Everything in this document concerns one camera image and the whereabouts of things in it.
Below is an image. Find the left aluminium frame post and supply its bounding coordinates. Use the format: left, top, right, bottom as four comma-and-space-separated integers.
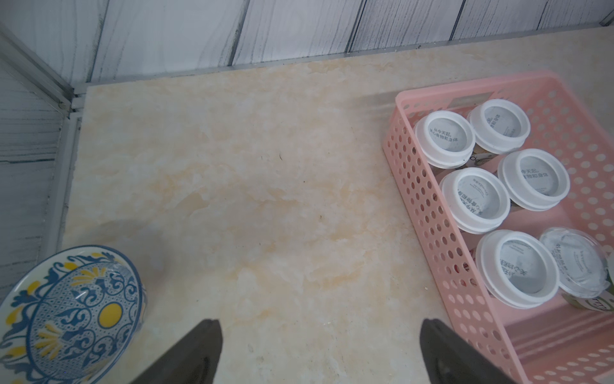
1, 24, 75, 116

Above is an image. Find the blue yellow patterned bowl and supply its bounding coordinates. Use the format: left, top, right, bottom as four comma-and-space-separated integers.
1, 245, 147, 383

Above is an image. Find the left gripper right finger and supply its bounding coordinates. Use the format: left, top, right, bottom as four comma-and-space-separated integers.
420, 319, 514, 384

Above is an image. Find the yogurt cup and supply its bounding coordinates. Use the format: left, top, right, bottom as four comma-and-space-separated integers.
496, 149, 571, 212
562, 253, 613, 313
439, 167, 511, 235
540, 227, 611, 299
472, 230, 561, 310
414, 110, 476, 171
468, 99, 531, 155

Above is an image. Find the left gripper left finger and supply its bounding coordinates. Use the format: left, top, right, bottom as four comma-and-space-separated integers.
132, 319, 223, 384

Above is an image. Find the pink perforated plastic basket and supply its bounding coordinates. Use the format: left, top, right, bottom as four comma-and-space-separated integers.
382, 71, 613, 383

